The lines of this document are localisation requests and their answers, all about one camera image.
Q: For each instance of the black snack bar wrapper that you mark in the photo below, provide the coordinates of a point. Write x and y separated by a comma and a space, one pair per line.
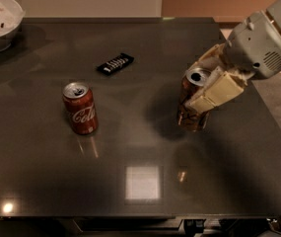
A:
114, 65

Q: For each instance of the red Coca-Cola can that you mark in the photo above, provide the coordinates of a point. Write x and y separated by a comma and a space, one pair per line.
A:
80, 106

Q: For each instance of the orange soda can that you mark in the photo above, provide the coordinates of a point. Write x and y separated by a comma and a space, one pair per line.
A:
188, 116

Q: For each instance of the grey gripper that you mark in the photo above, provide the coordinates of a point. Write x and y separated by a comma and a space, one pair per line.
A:
257, 46

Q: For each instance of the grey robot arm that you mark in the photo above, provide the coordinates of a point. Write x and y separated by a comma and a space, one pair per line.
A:
252, 51

